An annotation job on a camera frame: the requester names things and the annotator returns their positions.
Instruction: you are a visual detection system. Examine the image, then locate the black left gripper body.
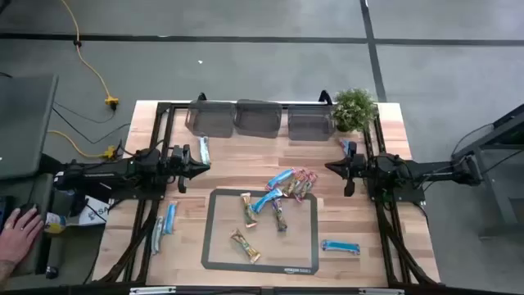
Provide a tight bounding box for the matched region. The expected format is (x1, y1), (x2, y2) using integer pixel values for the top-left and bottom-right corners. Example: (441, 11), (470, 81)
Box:
(168, 143), (193, 194)

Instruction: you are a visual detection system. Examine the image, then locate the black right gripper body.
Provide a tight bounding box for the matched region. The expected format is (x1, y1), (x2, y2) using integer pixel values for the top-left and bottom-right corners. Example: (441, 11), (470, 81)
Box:
(345, 141), (368, 198)

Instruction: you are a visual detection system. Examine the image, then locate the pale blue granola bar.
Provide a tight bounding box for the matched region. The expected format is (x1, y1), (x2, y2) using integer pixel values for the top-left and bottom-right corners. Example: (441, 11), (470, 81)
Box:
(197, 136), (211, 166)

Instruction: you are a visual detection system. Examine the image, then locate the green brown granola bar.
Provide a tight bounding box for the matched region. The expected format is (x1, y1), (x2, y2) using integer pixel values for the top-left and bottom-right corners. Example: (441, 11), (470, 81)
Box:
(240, 192), (259, 229)

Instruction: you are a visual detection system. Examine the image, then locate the silver green chip bag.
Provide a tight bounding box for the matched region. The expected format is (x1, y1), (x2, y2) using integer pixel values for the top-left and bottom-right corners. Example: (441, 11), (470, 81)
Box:
(271, 197), (288, 233)

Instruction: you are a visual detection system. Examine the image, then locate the large foreground chip bag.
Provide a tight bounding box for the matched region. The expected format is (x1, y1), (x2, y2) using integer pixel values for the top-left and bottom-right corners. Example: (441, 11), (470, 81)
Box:
(229, 228), (262, 265)

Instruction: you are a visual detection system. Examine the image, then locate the person's forearm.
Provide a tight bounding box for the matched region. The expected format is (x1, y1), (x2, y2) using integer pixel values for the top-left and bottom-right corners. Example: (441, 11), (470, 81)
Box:
(0, 258), (16, 284)

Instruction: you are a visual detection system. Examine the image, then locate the silver granola bar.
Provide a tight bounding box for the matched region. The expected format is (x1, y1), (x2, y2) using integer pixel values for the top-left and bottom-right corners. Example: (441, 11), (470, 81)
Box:
(151, 216), (165, 256)

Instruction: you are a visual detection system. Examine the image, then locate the clear grey plastic bin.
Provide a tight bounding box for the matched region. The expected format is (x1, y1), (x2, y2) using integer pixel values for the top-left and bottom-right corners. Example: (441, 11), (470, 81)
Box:
(233, 98), (283, 139)
(184, 99), (237, 139)
(287, 102), (337, 143)

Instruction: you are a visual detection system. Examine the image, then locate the green potted plant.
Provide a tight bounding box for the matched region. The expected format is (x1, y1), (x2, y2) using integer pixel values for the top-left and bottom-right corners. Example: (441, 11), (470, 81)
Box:
(331, 88), (378, 134)

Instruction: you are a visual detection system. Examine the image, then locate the black-bordered silicone baking mat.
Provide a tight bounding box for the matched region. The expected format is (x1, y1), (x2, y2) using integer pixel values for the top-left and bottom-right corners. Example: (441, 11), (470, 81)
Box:
(200, 188), (320, 275)

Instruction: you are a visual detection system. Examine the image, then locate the white printed bag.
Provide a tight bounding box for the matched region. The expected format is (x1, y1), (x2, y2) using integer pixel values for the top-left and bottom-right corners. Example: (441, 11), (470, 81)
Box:
(78, 195), (111, 227)

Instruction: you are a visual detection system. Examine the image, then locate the yellow white packet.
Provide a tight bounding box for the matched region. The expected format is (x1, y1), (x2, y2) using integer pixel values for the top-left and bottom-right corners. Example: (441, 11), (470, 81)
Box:
(43, 211), (67, 235)

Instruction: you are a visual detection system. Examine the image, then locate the black computer mouse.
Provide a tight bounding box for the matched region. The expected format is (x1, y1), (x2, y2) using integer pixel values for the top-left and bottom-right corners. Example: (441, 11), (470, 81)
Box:
(16, 202), (41, 222)

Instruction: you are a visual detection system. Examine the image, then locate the grey metal cart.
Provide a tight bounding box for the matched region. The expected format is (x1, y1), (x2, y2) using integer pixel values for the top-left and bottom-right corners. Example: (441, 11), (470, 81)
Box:
(451, 102), (524, 238)

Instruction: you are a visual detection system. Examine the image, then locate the dark grey desk panel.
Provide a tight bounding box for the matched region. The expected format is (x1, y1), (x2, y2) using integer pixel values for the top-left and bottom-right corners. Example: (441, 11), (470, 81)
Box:
(0, 73), (59, 180)

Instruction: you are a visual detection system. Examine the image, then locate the person's hand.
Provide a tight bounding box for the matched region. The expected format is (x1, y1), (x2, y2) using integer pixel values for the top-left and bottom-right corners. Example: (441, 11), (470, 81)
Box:
(0, 206), (45, 266)

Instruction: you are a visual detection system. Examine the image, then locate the grey mouse pad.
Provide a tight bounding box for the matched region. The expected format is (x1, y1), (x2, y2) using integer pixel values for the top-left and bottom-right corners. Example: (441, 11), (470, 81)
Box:
(0, 174), (54, 276)

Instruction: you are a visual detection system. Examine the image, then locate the black keyboard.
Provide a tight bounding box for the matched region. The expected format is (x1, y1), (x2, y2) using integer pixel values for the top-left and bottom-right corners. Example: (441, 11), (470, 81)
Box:
(0, 195), (14, 233)

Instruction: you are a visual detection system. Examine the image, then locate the yellow extension cord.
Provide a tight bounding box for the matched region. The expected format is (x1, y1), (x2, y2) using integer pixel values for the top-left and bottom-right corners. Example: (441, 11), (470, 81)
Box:
(60, 0), (120, 110)
(46, 129), (120, 161)

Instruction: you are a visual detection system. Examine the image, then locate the black floor cable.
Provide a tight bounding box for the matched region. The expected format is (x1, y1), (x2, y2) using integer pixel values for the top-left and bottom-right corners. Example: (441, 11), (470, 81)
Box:
(52, 101), (133, 145)

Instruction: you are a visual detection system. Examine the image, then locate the silver bracket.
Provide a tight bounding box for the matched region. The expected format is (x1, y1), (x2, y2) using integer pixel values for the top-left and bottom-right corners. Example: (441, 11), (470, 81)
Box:
(358, 288), (405, 295)
(129, 286), (178, 295)

